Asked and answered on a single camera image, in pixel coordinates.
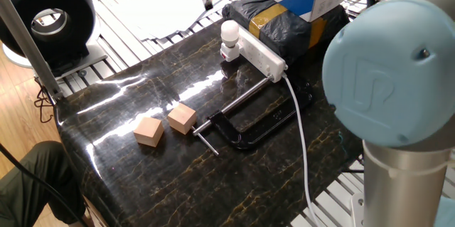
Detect white light bulb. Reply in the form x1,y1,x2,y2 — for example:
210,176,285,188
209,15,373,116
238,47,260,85
220,19,240,48

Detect white bulb holder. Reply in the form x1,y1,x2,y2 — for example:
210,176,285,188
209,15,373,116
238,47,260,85
219,41,241,63

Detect white paper sheets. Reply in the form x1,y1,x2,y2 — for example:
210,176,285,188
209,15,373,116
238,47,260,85
102,0,234,41

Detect black plastic wrapped package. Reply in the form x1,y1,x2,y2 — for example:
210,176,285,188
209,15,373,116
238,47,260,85
222,0,351,66

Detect white power strip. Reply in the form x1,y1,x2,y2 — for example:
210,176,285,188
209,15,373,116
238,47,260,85
237,26,289,84

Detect wooden cube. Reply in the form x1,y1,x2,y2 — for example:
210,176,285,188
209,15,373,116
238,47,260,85
166,102,198,135
133,116,165,148

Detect black C-clamp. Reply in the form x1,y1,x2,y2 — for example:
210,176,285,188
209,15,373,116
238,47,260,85
191,73,314,157

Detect dark trousered person leg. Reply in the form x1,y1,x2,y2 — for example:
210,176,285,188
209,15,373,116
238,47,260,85
0,140,86,227

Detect white power strip cable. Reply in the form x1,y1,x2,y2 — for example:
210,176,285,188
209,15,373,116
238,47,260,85
281,73,323,227

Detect aluminium frame post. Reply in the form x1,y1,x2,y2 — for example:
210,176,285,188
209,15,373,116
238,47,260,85
0,0,65,102

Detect tangled dark cable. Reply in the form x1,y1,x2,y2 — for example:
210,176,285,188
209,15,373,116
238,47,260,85
33,77,55,124

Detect thin black cable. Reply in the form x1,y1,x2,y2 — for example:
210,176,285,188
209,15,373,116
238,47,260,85
0,143,90,227

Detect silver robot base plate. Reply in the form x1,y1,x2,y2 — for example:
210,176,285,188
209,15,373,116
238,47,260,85
350,193,365,227

